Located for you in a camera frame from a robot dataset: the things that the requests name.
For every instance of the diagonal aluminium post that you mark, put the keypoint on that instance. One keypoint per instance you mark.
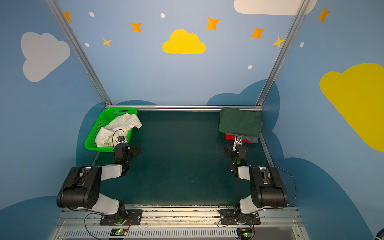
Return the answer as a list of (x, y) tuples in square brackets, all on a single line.
[(57, 12), (291, 34)]

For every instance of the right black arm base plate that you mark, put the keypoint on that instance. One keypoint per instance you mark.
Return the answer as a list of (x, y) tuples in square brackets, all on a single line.
[(232, 217)]

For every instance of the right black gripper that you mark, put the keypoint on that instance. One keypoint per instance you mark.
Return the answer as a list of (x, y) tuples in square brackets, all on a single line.
[(229, 151)]

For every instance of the right diagonal aluminium post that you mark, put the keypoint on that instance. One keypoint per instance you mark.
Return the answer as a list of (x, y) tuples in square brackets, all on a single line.
[(291, 34)]

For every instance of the left diagonal aluminium post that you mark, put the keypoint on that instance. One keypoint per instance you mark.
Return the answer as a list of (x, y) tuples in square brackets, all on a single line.
[(57, 12)]

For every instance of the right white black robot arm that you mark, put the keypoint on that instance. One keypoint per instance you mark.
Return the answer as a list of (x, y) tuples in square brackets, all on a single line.
[(267, 190)]

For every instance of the aluminium front mounting rail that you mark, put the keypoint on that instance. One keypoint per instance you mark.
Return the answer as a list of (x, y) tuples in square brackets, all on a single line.
[(180, 223)]

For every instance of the green plastic basket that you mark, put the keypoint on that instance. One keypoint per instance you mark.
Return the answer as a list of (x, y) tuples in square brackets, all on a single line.
[(105, 117)]

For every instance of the folded red t-shirt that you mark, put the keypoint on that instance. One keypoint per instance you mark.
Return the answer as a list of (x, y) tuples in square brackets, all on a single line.
[(231, 137)]

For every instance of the left small circuit board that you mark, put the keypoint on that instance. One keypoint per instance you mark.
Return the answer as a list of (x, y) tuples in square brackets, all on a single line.
[(119, 232)]

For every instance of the dark green t-shirt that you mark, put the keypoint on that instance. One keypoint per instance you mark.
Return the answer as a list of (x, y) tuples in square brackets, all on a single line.
[(239, 122)]

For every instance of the right small circuit board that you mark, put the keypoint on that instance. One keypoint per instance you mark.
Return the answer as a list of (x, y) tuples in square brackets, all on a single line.
[(244, 234)]

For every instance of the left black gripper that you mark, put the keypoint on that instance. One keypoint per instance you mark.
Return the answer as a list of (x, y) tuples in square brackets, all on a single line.
[(132, 151)]

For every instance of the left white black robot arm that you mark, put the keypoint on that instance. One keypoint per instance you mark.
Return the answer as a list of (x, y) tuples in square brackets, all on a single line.
[(81, 189)]

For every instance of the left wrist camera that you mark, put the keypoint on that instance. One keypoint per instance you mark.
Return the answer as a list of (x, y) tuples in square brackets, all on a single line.
[(121, 139)]

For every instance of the cream white t-shirt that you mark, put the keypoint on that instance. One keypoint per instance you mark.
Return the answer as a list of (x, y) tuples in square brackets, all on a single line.
[(107, 136)]

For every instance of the horizontal aluminium back rail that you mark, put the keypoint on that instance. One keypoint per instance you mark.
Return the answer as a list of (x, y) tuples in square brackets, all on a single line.
[(187, 108)]

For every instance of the small circuit board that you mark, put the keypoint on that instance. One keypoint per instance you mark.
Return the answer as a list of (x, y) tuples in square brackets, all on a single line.
[(244, 234), (119, 232)]

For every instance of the folded grey t-shirt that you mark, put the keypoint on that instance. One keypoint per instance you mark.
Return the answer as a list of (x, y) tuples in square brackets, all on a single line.
[(252, 138)]

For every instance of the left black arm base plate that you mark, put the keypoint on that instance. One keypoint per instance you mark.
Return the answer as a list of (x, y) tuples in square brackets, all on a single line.
[(124, 218)]

